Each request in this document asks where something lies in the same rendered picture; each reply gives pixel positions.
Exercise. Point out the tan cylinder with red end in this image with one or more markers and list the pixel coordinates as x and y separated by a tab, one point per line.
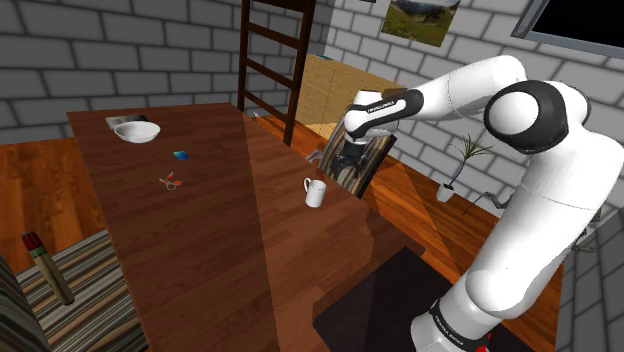
51	273

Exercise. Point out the light wooden chest of drawers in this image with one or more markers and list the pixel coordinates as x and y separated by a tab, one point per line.
331	90

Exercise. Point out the brown wooden table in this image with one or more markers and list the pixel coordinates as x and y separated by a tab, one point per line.
204	234

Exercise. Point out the striped rug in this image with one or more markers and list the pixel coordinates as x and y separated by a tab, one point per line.
88	297

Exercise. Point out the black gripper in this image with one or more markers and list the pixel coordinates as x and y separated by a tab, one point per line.
353	157

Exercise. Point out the white mug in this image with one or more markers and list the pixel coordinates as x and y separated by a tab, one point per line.
316	193

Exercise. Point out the small blue card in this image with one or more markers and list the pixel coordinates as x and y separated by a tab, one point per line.
181	155

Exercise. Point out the flat grey tray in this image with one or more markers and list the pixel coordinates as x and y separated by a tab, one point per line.
122	119

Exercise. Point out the landscape wall picture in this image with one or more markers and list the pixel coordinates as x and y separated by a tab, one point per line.
419	20

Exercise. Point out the striped sofa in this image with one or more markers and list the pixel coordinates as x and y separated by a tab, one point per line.
17	322

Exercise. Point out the dark robot stand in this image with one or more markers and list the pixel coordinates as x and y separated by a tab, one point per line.
390	302

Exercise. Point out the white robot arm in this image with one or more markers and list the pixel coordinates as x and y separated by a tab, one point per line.
536	204

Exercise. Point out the plant in white vase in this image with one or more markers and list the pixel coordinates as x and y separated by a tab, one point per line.
446	191

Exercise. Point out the white bowl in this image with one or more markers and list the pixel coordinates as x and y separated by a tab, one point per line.
137	132

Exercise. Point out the dark wooden ladder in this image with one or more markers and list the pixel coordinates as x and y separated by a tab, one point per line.
273	68

